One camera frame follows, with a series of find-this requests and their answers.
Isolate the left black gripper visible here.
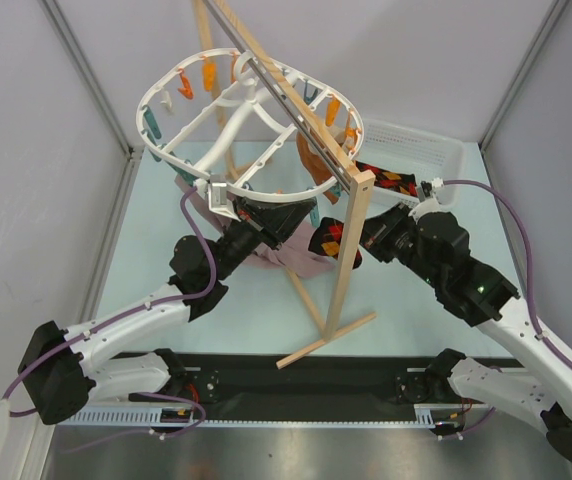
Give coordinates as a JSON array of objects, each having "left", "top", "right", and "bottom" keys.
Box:
[{"left": 210, "top": 191, "right": 315, "bottom": 281}]

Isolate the white round clip hanger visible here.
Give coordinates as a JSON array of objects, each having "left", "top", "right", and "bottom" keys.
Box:
[{"left": 135, "top": 47, "right": 365, "bottom": 221}]

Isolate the argyle sock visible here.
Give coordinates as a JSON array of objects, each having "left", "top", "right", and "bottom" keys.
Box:
[
  {"left": 355, "top": 161, "right": 417, "bottom": 197},
  {"left": 308, "top": 217, "right": 344, "bottom": 260}
]

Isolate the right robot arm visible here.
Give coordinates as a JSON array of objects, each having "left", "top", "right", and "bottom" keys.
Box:
[{"left": 360, "top": 205, "right": 572, "bottom": 462}]

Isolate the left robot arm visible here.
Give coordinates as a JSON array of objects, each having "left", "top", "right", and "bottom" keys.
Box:
[{"left": 16, "top": 197, "right": 315, "bottom": 425}]

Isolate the mauve cloth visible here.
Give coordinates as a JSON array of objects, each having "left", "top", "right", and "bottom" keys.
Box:
[{"left": 189, "top": 193, "right": 334, "bottom": 279}]

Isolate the orange brown garment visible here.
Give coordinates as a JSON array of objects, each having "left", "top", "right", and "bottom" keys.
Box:
[{"left": 296, "top": 125, "right": 345, "bottom": 205}]

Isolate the white plastic basket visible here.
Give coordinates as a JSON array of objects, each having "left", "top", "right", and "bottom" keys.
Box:
[{"left": 358, "top": 119, "right": 466, "bottom": 207}]

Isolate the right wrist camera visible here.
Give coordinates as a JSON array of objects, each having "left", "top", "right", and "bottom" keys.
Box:
[{"left": 416, "top": 177, "right": 446, "bottom": 211}]

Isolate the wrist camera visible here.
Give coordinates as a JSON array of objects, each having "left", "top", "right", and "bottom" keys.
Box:
[
  {"left": 416, "top": 177, "right": 446, "bottom": 211},
  {"left": 208, "top": 174, "right": 237, "bottom": 219}
]

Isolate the wooden drying rack frame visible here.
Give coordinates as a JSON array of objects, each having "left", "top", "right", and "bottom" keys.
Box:
[{"left": 193, "top": 1, "right": 376, "bottom": 369}]

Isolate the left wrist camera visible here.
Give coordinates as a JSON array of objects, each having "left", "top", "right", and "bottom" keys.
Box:
[{"left": 208, "top": 174, "right": 237, "bottom": 219}]

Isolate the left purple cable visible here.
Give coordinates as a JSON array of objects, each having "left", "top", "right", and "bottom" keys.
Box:
[{"left": 3, "top": 187, "right": 217, "bottom": 451}]

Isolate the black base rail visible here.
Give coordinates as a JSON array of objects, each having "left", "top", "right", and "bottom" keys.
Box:
[{"left": 65, "top": 350, "right": 552, "bottom": 426}]

